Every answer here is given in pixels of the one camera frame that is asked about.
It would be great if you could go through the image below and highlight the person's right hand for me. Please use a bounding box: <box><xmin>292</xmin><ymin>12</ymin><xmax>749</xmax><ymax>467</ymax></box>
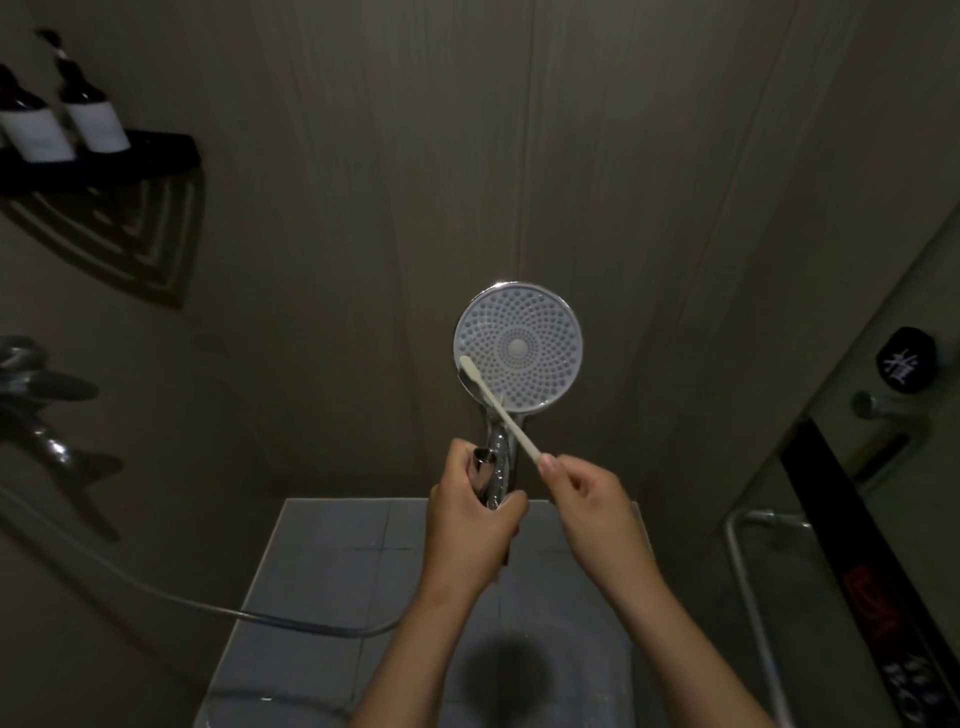
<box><xmin>535</xmin><ymin>453</ymin><xmax>655</xmax><ymax>594</ymax></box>

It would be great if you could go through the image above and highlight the person's left hand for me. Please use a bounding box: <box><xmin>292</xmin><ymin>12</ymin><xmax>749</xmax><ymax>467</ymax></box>
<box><xmin>421</xmin><ymin>438</ymin><xmax>530</xmax><ymax>596</ymax></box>

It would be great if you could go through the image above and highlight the white toothbrush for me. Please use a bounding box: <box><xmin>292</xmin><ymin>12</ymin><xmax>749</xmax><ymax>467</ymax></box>
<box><xmin>459</xmin><ymin>354</ymin><xmax>544</xmax><ymax>462</ymax></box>

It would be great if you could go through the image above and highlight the chrome handheld shower head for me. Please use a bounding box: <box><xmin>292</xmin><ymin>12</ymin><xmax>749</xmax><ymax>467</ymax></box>
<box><xmin>452</xmin><ymin>281</ymin><xmax>585</xmax><ymax>519</ymax></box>

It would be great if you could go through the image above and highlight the person's left forearm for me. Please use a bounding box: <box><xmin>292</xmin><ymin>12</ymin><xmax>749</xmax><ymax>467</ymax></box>
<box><xmin>346</xmin><ymin>570</ymin><xmax>487</xmax><ymax>728</ymax></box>

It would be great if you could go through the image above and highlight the person's right forearm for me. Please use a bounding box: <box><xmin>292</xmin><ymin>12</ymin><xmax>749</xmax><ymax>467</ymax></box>
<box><xmin>604</xmin><ymin>556</ymin><xmax>781</xmax><ymax>728</ymax></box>

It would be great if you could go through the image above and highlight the black door sticker strip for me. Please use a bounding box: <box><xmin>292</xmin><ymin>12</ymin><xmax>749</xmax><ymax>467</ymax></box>
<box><xmin>780</xmin><ymin>418</ymin><xmax>960</xmax><ymax>728</ymax></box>

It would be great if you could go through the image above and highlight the chrome door latch lever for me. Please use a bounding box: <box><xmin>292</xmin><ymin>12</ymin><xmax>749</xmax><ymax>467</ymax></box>
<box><xmin>850</xmin><ymin>390</ymin><xmax>931</xmax><ymax>436</ymax></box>

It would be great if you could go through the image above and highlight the black round knob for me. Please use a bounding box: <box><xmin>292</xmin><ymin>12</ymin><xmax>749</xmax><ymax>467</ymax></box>
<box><xmin>874</xmin><ymin>326</ymin><xmax>939</xmax><ymax>395</ymax></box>

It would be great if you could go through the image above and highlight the chrome shower faucet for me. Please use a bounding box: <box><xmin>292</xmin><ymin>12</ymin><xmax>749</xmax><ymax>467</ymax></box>
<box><xmin>0</xmin><ymin>336</ymin><xmax>125</xmax><ymax>489</ymax></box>

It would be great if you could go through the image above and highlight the black corner shelf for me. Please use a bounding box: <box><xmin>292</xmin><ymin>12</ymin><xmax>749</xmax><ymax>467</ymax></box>
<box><xmin>0</xmin><ymin>129</ymin><xmax>202</xmax><ymax>198</ymax></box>

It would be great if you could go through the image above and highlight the dark pump bottle white label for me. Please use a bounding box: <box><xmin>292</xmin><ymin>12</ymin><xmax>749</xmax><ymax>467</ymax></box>
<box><xmin>35</xmin><ymin>28</ymin><xmax>132</xmax><ymax>156</ymax></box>
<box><xmin>0</xmin><ymin>63</ymin><xmax>78</xmax><ymax>166</ymax></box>

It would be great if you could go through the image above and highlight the chrome door handle bar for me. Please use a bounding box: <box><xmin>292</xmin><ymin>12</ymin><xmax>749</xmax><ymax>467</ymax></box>
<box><xmin>723</xmin><ymin>507</ymin><xmax>815</xmax><ymax>728</ymax></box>

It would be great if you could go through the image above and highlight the grey shower hose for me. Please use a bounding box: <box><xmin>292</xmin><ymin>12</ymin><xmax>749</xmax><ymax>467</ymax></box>
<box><xmin>0</xmin><ymin>480</ymin><xmax>406</xmax><ymax>728</ymax></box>

